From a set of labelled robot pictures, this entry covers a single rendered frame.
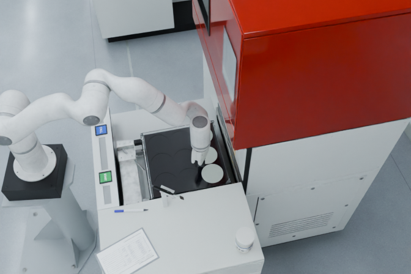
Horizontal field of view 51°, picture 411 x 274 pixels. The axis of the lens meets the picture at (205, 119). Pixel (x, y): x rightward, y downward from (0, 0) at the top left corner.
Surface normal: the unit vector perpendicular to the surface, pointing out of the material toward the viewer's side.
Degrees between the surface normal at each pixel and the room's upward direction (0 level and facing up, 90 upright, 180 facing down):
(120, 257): 0
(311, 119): 90
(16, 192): 90
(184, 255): 0
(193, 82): 0
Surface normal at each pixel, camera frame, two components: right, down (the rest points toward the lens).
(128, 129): -0.01, -0.60
